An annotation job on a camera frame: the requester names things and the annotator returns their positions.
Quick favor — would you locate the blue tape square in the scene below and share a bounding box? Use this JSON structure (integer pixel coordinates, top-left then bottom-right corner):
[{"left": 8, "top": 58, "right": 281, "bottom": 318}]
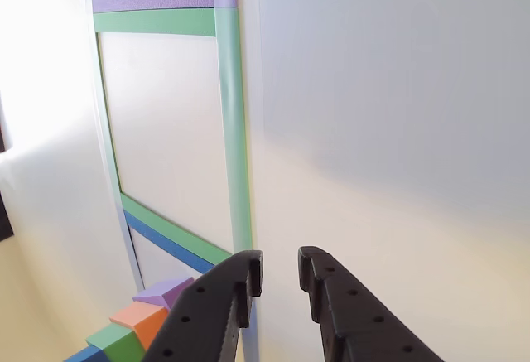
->
[{"left": 119, "top": 208, "right": 261, "bottom": 362}]

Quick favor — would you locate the black window ledge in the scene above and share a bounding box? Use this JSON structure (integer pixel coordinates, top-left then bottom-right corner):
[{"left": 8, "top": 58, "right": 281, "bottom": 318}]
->
[{"left": 0, "top": 190, "right": 16, "bottom": 243}]

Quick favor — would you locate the orange block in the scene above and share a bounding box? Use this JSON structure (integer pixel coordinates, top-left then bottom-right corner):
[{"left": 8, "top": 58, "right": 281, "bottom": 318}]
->
[{"left": 109, "top": 301, "right": 170, "bottom": 353}]

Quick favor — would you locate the purple block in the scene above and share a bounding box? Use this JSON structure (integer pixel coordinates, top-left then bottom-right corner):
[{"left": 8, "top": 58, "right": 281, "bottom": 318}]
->
[{"left": 132, "top": 277, "right": 195, "bottom": 311}]

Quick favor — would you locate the green cube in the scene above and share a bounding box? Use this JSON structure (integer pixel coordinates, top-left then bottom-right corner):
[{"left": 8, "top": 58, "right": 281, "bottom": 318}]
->
[{"left": 85, "top": 323, "right": 147, "bottom": 362}]

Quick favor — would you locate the green tape square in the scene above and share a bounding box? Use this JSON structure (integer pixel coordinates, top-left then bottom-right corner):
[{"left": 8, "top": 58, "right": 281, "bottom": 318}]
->
[{"left": 89, "top": 5, "right": 253, "bottom": 270}]

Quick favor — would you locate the small blue cube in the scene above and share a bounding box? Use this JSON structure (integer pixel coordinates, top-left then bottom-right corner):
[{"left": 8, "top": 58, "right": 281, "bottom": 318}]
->
[{"left": 61, "top": 345, "right": 111, "bottom": 362}]

